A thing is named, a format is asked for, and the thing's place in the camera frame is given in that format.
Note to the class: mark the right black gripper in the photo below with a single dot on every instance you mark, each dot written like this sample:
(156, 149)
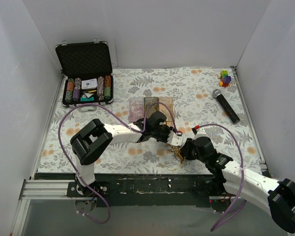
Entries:
(187, 150)

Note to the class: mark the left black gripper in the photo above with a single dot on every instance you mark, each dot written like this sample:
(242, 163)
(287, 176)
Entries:
(166, 131)

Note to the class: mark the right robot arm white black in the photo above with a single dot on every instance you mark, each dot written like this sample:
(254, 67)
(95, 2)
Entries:
(275, 197)

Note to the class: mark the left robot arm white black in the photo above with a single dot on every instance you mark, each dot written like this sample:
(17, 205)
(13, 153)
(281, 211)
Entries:
(91, 141)

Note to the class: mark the amber plastic box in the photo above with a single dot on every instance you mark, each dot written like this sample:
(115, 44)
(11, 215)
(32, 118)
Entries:
(169, 102)

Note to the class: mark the smoky grey plastic box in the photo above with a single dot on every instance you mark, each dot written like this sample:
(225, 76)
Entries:
(150, 105)

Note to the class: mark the clear plastic box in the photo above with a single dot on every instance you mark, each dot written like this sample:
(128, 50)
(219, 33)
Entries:
(136, 109)

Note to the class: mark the floral patterned table mat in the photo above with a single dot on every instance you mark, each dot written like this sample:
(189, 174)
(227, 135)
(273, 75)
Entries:
(191, 90)

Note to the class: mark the black handheld microphone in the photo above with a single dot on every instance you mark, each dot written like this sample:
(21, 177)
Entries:
(217, 94)

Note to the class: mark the colourful toy block train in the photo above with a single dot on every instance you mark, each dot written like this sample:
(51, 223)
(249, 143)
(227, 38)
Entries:
(225, 79)

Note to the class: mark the white playing card deck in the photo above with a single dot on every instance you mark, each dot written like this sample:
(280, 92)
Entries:
(89, 84)

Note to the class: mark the black poker chip case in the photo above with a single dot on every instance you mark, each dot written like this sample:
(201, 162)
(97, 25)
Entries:
(83, 61)

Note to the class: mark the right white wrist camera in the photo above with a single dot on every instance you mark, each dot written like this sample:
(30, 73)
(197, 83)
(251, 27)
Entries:
(198, 132)

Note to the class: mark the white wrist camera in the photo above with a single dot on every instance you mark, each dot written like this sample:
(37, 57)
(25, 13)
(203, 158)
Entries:
(175, 139)
(198, 132)

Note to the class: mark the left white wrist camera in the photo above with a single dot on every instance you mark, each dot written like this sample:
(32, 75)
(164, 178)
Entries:
(175, 139)

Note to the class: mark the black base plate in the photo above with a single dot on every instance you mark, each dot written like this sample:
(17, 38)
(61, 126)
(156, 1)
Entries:
(161, 190)

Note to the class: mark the aluminium frame rail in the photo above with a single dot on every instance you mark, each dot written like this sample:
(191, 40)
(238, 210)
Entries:
(51, 206)

